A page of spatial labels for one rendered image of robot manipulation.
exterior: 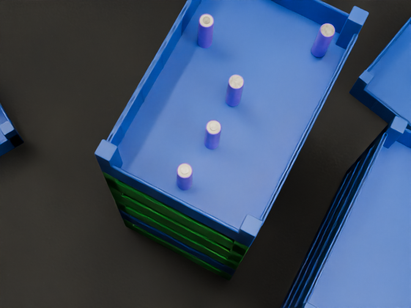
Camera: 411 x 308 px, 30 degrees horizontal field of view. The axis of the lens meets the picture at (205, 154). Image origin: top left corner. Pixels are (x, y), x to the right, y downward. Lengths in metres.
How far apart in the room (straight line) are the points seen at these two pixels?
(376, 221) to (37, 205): 0.58
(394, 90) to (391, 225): 0.38
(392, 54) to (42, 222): 0.69
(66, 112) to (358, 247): 0.58
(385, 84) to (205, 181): 0.59
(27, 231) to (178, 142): 0.48
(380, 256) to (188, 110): 0.35
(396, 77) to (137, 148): 0.64
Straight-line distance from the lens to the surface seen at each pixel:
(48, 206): 1.34
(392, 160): 1.13
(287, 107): 0.95
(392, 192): 1.12
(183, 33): 0.98
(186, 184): 0.88
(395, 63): 1.45
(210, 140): 0.89
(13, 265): 1.34
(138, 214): 1.11
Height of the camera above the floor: 1.30
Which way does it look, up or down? 75 degrees down
